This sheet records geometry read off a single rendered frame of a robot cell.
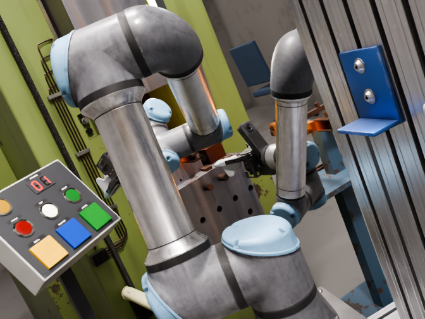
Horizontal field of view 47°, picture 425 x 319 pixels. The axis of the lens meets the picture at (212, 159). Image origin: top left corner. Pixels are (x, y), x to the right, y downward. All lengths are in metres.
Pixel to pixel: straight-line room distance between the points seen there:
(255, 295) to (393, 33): 0.46
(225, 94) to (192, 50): 1.30
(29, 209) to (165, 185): 0.72
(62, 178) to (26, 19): 0.59
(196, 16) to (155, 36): 1.35
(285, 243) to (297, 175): 0.43
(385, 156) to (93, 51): 0.47
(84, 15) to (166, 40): 0.96
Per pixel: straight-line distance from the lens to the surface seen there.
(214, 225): 1.84
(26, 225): 1.42
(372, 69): 0.56
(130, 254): 1.91
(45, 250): 1.39
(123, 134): 0.80
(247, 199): 1.93
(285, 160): 1.17
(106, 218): 1.52
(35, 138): 1.77
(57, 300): 2.31
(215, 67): 2.14
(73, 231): 1.45
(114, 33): 0.81
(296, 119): 1.13
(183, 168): 1.83
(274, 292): 0.81
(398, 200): 0.65
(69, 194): 1.53
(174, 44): 0.82
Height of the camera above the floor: 1.35
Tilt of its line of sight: 13 degrees down
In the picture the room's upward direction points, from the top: 23 degrees counter-clockwise
